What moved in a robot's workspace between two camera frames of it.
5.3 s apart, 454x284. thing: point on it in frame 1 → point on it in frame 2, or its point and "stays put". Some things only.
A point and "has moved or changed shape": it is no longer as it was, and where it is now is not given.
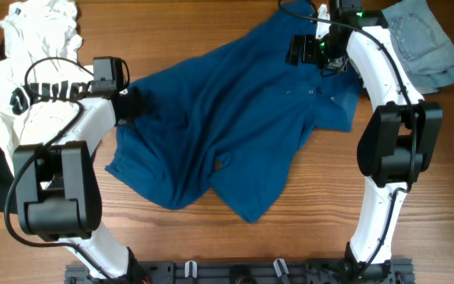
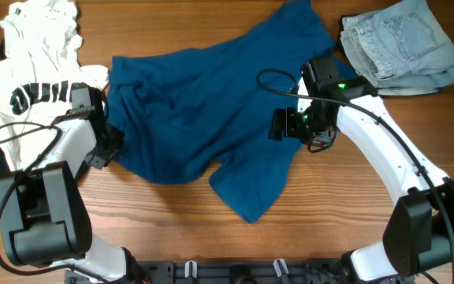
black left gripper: [135, 92] → [102, 160]
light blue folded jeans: [426, 54] stays put
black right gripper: [311, 53] → [324, 138]
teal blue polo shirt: [240, 110] has moved or changed shape
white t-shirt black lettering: [38, 85] stays put
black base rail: [396, 271] stays put
